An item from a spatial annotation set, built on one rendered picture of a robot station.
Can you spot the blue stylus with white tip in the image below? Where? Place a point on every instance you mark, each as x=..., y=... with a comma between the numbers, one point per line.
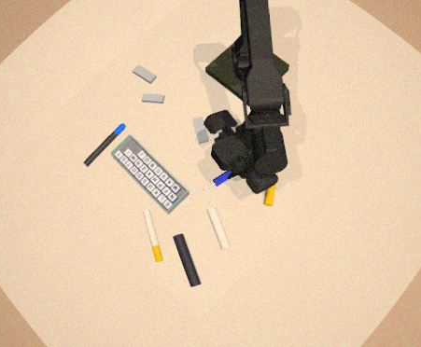
x=220, y=179

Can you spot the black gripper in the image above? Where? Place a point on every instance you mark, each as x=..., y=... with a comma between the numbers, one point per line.
x=223, y=120

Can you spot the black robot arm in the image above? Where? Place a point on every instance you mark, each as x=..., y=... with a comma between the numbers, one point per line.
x=264, y=92

